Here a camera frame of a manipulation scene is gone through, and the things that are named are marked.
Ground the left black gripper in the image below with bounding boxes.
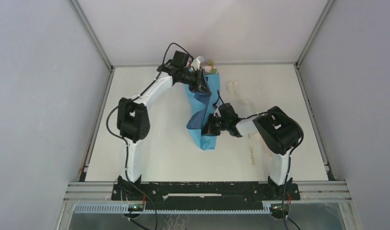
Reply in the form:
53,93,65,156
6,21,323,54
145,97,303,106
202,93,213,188
179,68,211,95

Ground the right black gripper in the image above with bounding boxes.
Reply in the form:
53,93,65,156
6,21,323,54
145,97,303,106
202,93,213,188
199,114,229,136

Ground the blue wrapping paper sheet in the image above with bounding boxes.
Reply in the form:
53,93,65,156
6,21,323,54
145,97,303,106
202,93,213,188
185,74,220,150

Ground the pale pink fake flower stem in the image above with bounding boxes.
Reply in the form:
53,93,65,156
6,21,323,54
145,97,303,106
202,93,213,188
203,59,218,75

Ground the cream ribbon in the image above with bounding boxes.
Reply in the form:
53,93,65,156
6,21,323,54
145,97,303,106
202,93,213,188
226,80,270,167

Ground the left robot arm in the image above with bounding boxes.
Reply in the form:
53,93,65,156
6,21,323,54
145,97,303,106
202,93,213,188
112,51,212,200

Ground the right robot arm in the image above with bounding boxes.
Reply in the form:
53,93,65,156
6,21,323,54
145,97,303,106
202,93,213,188
202,103,304,199

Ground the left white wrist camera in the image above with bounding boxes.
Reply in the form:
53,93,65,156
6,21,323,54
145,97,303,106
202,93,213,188
190,56,205,71

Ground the left black cable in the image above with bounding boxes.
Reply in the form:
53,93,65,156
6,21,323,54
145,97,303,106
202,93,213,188
105,42,195,230

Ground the white cable duct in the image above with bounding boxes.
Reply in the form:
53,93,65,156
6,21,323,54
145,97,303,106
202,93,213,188
74,203,272,214

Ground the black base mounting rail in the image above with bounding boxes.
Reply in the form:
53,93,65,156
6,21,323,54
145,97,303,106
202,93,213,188
111,181,301,210

